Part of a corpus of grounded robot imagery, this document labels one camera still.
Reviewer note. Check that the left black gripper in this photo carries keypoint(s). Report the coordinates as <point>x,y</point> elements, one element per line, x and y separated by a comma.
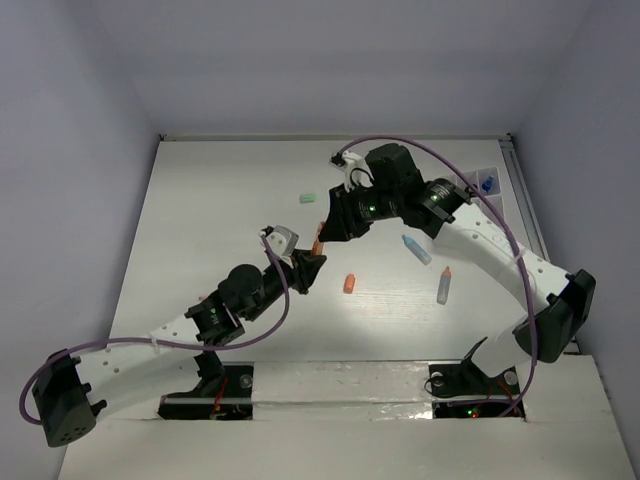
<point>304,267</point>

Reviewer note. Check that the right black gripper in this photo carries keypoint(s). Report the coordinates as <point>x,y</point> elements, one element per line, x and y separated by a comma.
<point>343,222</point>

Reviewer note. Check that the orange utility knife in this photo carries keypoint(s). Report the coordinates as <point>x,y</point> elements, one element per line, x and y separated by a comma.
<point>317,247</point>

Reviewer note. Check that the blue cap glue pen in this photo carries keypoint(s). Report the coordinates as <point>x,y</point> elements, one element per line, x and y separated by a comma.
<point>488,183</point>

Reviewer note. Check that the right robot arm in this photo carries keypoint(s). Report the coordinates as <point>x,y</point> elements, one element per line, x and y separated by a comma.
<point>387,184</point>

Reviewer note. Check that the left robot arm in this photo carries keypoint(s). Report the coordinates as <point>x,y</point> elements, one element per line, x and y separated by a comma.
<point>78,387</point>

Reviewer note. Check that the green eraser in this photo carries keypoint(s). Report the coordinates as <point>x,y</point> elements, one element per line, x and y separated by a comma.
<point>307,198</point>

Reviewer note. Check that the orange eraser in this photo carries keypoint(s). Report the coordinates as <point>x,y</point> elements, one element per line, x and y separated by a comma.
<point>349,284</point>

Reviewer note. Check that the orange cap grey marker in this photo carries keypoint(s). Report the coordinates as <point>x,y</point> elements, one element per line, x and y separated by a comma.
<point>444,286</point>

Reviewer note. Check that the white compartment organizer box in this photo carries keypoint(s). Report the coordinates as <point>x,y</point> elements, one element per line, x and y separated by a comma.
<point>477,177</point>

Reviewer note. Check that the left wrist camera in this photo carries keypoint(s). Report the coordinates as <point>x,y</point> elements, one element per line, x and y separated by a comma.
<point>281,241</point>

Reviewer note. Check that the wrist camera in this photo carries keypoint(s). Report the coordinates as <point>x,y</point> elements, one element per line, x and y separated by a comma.
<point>281,241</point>
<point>353,168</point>

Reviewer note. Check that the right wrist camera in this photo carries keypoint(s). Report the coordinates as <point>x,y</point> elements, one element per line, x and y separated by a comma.
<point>353,168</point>

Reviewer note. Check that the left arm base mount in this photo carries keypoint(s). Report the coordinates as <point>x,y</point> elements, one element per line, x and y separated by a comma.
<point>223,393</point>

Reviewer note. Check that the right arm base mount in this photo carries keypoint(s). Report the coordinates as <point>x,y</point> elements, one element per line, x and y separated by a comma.
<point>460,390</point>

